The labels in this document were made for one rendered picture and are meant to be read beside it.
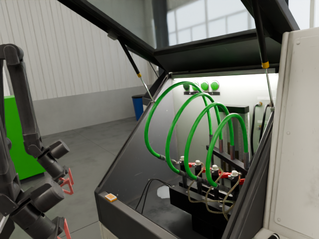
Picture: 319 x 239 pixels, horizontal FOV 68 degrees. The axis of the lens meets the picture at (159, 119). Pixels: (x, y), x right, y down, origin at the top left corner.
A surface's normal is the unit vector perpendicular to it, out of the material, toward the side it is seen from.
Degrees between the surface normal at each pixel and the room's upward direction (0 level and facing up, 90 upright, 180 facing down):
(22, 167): 90
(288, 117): 76
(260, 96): 90
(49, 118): 90
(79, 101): 90
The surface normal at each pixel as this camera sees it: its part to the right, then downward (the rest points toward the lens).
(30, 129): 0.35, -0.03
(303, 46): -0.74, -0.03
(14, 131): 0.67, 0.09
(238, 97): -0.74, 0.21
